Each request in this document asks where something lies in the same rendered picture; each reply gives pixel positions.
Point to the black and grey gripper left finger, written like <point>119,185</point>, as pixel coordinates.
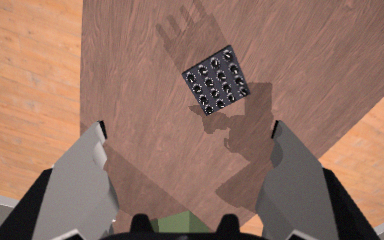
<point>73,200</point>

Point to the dark grey knob box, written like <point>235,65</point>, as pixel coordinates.
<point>222,73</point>

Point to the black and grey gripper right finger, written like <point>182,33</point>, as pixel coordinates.
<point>300,199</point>

